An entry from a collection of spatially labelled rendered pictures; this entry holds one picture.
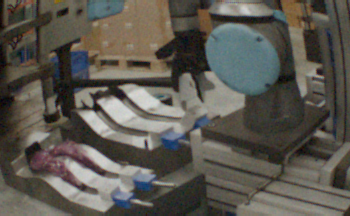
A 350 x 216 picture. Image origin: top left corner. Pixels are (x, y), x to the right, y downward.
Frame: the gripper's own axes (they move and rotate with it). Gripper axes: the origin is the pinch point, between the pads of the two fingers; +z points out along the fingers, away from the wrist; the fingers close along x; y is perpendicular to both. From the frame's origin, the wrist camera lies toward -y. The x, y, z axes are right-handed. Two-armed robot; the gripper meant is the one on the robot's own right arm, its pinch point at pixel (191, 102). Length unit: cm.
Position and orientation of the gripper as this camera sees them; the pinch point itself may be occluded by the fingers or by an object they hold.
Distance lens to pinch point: 135.4
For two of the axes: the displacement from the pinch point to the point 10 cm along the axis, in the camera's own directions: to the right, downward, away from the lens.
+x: 6.8, -3.2, 6.6
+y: 7.2, 1.3, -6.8
